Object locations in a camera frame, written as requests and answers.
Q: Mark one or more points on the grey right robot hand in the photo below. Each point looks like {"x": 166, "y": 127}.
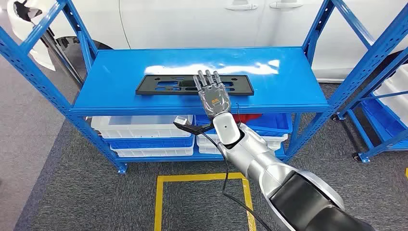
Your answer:
{"x": 215, "y": 102}

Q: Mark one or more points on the black plastic frame part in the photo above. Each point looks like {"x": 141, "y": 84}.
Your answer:
{"x": 149, "y": 86}

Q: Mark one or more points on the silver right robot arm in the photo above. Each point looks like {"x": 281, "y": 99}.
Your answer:
{"x": 255, "y": 153}

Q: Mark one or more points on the red plastic part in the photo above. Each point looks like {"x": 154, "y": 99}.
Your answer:
{"x": 251, "y": 117}

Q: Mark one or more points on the blue steel shelf rack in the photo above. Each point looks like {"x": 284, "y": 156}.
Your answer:
{"x": 127, "y": 63}

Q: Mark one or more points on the blue plastic bin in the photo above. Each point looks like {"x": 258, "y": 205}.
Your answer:
{"x": 149, "y": 143}
{"x": 274, "y": 122}

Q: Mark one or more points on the white car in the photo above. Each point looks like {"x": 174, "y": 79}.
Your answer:
{"x": 191, "y": 22}

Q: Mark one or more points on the yellow floor tape square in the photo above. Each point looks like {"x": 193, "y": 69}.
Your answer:
{"x": 159, "y": 204}

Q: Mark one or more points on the blue wheeled cart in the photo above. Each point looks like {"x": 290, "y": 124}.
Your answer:
{"x": 385, "y": 144}

